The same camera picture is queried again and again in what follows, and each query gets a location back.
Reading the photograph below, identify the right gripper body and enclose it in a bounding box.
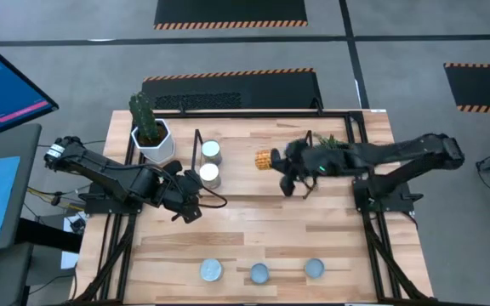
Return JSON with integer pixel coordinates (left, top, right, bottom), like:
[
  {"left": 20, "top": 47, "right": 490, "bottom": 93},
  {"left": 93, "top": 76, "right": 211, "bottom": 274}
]
[{"left": 285, "top": 139, "right": 319, "bottom": 182}]

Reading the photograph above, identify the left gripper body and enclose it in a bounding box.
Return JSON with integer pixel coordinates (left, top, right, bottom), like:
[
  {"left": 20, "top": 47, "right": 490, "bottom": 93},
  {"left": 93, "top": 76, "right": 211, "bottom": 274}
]
[{"left": 159, "top": 172, "right": 203, "bottom": 225}]

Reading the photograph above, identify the orange chili pattern can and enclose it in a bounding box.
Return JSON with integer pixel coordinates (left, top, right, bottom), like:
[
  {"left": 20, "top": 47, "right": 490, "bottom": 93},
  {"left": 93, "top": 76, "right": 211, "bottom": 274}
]
[{"left": 254, "top": 148, "right": 275, "bottom": 172}]

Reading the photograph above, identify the peaches label food can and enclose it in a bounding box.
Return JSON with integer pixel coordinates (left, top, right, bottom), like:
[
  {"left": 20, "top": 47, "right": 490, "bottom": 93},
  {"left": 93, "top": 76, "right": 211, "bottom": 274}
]
[{"left": 197, "top": 162, "right": 223, "bottom": 190}]

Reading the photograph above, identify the blue label tall can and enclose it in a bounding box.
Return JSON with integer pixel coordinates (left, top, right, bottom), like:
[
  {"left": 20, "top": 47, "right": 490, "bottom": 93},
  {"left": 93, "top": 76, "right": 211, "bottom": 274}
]
[{"left": 200, "top": 139, "right": 224, "bottom": 167}]

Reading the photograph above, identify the carrots label food can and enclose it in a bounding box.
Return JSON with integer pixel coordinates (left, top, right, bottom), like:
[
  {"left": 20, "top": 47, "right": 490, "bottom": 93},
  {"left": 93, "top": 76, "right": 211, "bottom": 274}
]
[{"left": 198, "top": 258, "right": 225, "bottom": 283}]

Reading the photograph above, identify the blue chevron short can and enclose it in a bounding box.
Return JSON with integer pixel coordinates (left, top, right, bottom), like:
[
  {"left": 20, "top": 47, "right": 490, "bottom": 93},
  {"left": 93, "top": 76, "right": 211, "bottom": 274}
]
[{"left": 249, "top": 262, "right": 271, "bottom": 285}]

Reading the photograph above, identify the yellow short can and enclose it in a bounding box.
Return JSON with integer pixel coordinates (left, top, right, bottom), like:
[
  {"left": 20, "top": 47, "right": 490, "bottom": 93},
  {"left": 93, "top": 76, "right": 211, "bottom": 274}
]
[{"left": 304, "top": 257, "right": 327, "bottom": 280}]

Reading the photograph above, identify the small succulent plant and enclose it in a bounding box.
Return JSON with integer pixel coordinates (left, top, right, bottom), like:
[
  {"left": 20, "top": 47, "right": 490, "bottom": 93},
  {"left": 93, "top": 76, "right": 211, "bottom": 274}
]
[{"left": 312, "top": 132, "right": 352, "bottom": 150}]

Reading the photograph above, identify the white hexagonal plant pot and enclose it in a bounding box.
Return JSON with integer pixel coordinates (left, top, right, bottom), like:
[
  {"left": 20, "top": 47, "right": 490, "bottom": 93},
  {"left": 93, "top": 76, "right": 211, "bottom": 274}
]
[{"left": 130, "top": 118, "right": 176, "bottom": 165}]

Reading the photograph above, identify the black hazard-striped floor mat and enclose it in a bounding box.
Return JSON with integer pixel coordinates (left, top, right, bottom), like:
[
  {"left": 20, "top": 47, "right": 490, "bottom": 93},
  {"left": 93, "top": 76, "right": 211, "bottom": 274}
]
[
  {"left": 443, "top": 62, "right": 490, "bottom": 115},
  {"left": 141, "top": 67, "right": 325, "bottom": 111},
  {"left": 153, "top": 0, "right": 309, "bottom": 31}
]

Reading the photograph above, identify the green cactus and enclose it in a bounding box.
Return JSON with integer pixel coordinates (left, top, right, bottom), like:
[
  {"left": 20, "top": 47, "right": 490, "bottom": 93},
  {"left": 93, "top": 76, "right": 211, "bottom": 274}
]
[{"left": 128, "top": 91, "right": 161, "bottom": 144}]

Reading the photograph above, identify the grey desk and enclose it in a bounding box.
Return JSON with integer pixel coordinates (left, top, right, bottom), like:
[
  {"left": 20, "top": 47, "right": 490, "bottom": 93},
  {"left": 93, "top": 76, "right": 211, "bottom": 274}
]
[{"left": 0, "top": 241, "right": 80, "bottom": 306}]

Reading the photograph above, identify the black monitor blue screen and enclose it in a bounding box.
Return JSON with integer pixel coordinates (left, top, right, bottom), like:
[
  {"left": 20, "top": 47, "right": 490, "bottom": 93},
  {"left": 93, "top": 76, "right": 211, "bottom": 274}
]
[{"left": 0, "top": 31, "right": 59, "bottom": 144}]

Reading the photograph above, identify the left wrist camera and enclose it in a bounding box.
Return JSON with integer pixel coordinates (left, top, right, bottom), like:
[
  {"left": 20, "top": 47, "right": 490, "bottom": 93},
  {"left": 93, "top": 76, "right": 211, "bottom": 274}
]
[{"left": 162, "top": 159, "right": 185, "bottom": 178}]

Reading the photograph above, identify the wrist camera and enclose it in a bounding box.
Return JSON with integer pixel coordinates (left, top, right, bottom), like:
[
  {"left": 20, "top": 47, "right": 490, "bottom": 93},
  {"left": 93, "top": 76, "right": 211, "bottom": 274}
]
[
  {"left": 279, "top": 173, "right": 299, "bottom": 198},
  {"left": 162, "top": 159, "right": 185, "bottom": 178}
]

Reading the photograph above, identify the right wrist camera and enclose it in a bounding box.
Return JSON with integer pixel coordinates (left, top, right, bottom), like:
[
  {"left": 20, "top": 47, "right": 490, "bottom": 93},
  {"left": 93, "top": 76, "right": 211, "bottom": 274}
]
[{"left": 279, "top": 173, "right": 299, "bottom": 198}]

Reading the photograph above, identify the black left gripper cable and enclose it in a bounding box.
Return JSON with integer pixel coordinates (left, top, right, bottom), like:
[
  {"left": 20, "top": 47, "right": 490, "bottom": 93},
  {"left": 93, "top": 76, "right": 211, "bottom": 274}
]
[{"left": 192, "top": 186, "right": 229, "bottom": 210}]

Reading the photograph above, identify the black frame wooden shelf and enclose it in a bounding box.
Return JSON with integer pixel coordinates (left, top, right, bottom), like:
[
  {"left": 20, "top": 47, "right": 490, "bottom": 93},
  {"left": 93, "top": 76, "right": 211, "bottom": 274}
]
[{"left": 189, "top": 128, "right": 318, "bottom": 200}]

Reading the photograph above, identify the black metal table frame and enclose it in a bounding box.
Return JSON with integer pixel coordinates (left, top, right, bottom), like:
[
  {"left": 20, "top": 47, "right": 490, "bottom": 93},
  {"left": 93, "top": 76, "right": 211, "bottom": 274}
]
[{"left": 72, "top": 109, "right": 436, "bottom": 306}]

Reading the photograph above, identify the yellow cable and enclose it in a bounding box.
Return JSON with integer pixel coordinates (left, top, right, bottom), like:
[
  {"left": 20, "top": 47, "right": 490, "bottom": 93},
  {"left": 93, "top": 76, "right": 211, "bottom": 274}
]
[{"left": 26, "top": 186, "right": 85, "bottom": 213}]

